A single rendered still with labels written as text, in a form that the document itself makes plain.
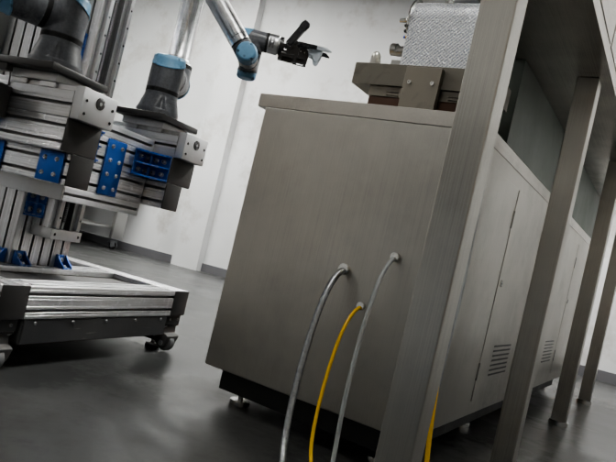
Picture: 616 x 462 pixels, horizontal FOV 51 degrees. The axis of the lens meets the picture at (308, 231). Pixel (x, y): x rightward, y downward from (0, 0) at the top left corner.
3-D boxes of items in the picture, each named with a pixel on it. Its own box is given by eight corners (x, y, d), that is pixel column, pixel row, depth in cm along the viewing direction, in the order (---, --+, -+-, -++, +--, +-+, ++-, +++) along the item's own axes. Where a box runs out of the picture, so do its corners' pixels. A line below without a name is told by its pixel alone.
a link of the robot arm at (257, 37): (237, 50, 248) (243, 29, 248) (265, 57, 249) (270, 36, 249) (236, 44, 240) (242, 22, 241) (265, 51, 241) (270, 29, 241)
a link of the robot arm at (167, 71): (142, 82, 223) (151, 45, 224) (149, 91, 237) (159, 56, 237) (176, 91, 224) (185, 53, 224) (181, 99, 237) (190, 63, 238)
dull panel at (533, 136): (586, 239, 371) (595, 199, 372) (592, 240, 369) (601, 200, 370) (493, 141, 179) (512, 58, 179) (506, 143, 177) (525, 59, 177)
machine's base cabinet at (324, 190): (453, 360, 401) (483, 226, 402) (559, 392, 368) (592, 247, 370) (194, 396, 184) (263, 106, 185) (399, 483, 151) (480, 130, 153)
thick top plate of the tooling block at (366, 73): (374, 100, 193) (379, 81, 193) (506, 112, 172) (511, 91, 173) (351, 82, 179) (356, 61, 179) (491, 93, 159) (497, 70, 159)
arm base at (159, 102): (126, 108, 225) (132, 81, 226) (151, 120, 239) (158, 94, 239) (160, 114, 219) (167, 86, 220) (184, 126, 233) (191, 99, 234)
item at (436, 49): (394, 89, 195) (408, 30, 195) (468, 95, 183) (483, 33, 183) (393, 89, 194) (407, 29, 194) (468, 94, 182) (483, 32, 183)
